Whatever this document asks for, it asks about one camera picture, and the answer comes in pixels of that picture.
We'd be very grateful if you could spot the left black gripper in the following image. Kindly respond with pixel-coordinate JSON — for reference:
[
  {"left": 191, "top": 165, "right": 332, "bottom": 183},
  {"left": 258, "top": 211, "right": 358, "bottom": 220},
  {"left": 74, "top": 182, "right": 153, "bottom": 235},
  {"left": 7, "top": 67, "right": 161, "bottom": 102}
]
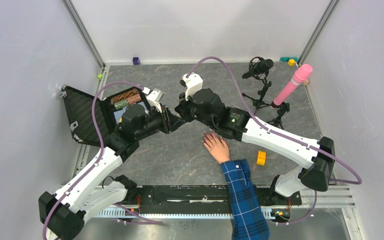
[{"left": 134, "top": 102, "right": 184, "bottom": 139}]

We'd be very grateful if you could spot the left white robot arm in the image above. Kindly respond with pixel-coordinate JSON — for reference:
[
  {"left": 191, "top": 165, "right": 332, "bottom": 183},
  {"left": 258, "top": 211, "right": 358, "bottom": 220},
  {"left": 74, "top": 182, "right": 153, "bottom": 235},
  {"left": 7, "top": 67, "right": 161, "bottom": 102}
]
[{"left": 39, "top": 104, "right": 185, "bottom": 240}]

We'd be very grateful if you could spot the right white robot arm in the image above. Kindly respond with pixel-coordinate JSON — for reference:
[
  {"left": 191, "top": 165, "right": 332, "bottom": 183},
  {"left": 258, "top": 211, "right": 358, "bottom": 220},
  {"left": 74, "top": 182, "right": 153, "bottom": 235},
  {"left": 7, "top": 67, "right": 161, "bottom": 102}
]
[{"left": 175, "top": 88, "right": 335, "bottom": 204}]

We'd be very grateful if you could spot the blue plaid sleeve forearm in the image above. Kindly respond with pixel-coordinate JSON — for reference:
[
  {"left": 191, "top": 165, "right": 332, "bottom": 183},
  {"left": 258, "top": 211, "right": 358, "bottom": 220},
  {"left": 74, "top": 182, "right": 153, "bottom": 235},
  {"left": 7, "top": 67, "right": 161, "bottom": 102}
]
[{"left": 220, "top": 159, "right": 270, "bottom": 240}]

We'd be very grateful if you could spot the person hand with painted nails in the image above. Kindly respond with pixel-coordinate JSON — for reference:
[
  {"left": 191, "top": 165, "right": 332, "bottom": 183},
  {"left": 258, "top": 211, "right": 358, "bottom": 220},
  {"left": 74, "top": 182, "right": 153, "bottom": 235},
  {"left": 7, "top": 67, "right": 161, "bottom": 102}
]
[{"left": 202, "top": 132, "right": 231, "bottom": 164}]

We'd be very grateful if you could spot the black poker chip case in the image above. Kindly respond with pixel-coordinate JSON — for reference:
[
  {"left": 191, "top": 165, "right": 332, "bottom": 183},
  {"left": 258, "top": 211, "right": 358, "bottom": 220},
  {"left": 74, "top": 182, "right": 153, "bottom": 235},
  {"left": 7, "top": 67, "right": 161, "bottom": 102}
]
[{"left": 60, "top": 84, "right": 150, "bottom": 148}]

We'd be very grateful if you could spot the purple cube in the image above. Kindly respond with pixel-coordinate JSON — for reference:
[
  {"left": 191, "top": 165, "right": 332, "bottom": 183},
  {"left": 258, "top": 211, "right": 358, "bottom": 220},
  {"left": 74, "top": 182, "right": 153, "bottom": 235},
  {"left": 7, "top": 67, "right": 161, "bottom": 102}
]
[{"left": 132, "top": 56, "right": 141, "bottom": 66}]

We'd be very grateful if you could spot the black microphone on tripod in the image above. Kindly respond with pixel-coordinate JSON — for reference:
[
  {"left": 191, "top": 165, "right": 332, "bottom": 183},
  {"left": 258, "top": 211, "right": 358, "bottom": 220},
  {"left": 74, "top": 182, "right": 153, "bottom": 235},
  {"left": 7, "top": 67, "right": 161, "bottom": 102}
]
[{"left": 241, "top": 56, "right": 275, "bottom": 117}]

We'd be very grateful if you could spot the yellow block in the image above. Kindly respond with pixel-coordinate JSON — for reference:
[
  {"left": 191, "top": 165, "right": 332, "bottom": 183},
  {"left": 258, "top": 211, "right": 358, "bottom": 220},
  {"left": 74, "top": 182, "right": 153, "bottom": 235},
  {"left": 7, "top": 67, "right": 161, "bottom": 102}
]
[{"left": 256, "top": 150, "right": 267, "bottom": 166}]

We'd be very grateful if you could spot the black tripod stand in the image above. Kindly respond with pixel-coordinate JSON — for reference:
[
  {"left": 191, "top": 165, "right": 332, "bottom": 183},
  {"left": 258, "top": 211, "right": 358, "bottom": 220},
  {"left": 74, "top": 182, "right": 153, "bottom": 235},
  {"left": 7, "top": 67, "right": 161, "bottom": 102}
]
[{"left": 267, "top": 102, "right": 290, "bottom": 130}]

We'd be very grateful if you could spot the teal block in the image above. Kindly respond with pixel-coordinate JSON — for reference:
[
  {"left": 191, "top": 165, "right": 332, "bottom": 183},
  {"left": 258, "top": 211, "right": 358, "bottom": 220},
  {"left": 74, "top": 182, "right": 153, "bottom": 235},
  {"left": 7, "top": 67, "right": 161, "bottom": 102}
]
[{"left": 279, "top": 56, "right": 299, "bottom": 62}]

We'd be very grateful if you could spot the small yellow cube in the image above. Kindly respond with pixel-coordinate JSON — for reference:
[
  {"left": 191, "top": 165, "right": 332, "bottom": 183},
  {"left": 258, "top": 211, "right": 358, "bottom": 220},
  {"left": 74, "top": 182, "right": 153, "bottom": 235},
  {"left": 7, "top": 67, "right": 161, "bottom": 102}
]
[{"left": 288, "top": 58, "right": 296, "bottom": 66}]

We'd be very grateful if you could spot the pink foam cylinder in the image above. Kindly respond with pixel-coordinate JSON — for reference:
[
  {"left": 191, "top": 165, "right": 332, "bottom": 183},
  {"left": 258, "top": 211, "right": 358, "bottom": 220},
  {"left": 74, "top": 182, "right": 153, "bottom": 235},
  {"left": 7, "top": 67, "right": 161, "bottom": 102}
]
[{"left": 271, "top": 64, "right": 313, "bottom": 108}]

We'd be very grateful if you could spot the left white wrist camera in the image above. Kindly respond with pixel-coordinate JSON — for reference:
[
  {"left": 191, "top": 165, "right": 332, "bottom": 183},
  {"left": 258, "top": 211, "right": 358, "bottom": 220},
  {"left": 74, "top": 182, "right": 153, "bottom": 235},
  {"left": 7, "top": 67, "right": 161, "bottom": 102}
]
[{"left": 142, "top": 87, "right": 164, "bottom": 113}]

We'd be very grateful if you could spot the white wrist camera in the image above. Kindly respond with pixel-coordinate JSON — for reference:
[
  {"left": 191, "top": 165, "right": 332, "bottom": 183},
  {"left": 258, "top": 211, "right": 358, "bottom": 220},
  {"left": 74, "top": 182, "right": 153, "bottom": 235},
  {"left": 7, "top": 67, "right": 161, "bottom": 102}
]
[
  {"left": 180, "top": 72, "right": 203, "bottom": 101},
  {"left": 142, "top": 87, "right": 164, "bottom": 113}
]

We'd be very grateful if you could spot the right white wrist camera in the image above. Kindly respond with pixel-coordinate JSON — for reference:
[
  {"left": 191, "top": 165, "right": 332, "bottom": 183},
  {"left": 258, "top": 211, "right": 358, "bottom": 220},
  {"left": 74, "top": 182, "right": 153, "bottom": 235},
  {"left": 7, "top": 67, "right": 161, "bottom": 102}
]
[{"left": 180, "top": 72, "right": 203, "bottom": 101}]

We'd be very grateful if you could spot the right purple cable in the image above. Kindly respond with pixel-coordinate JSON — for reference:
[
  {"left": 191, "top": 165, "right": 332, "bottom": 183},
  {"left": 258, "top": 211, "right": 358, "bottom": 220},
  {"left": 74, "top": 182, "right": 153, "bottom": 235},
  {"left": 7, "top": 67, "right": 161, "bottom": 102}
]
[{"left": 186, "top": 56, "right": 363, "bottom": 226}]

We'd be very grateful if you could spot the purple cable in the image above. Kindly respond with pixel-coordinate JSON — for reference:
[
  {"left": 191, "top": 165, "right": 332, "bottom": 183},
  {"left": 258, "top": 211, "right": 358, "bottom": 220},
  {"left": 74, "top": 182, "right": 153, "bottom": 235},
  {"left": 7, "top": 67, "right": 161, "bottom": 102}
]
[
  {"left": 41, "top": 81, "right": 164, "bottom": 240},
  {"left": 186, "top": 56, "right": 363, "bottom": 226}
]

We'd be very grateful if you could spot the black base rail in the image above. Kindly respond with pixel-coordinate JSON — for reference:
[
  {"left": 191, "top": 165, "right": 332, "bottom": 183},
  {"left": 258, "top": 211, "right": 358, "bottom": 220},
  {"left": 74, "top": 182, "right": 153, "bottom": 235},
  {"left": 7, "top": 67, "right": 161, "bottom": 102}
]
[{"left": 102, "top": 184, "right": 303, "bottom": 216}]

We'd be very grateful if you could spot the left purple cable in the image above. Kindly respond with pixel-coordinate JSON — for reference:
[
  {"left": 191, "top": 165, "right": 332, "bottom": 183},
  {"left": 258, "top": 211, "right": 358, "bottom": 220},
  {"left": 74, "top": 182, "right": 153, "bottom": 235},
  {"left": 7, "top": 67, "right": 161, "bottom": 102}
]
[{"left": 41, "top": 81, "right": 164, "bottom": 240}]

